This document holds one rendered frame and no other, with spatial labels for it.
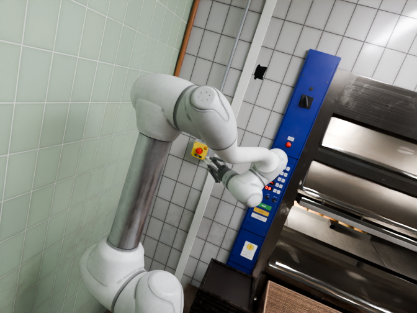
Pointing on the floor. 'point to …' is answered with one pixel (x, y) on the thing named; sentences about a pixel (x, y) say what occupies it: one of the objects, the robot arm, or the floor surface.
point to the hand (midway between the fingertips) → (209, 161)
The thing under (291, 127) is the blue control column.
